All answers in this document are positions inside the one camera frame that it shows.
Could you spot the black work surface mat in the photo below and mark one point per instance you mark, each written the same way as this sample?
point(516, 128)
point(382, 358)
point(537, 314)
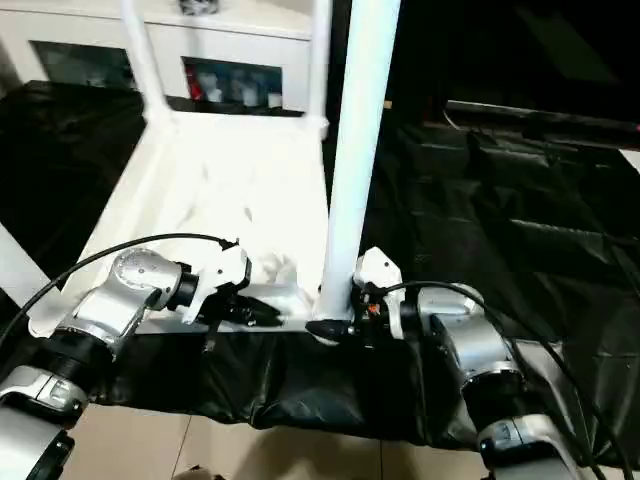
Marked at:
point(525, 210)

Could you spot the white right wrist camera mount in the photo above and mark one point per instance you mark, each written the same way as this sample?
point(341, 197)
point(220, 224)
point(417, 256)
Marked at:
point(380, 270)

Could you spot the white glass door cabinet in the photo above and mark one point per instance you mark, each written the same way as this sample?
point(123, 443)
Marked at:
point(250, 42)

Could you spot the white jar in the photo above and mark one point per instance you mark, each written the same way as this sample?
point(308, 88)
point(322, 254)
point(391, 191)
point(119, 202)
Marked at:
point(274, 100)
point(215, 93)

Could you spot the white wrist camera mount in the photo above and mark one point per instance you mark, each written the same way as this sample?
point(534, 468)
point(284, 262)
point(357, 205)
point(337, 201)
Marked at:
point(380, 270)
point(222, 270)

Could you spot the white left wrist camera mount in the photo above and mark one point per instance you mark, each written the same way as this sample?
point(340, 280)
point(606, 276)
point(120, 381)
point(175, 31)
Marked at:
point(222, 270)

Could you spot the dark patterned object on cabinet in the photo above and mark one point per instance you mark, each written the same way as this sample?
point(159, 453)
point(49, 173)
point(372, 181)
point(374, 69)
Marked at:
point(199, 6)

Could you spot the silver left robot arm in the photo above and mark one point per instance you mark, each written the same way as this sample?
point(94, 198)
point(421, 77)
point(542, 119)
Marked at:
point(130, 280)

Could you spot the white plastic table leg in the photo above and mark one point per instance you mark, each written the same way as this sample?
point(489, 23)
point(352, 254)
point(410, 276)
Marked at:
point(357, 140)
point(145, 60)
point(320, 60)
point(17, 270)

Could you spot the white plastic table top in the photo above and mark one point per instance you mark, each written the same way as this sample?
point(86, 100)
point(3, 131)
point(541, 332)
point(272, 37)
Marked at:
point(225, 165)

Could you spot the red bottle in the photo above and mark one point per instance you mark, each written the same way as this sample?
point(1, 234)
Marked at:
point(195, 82)

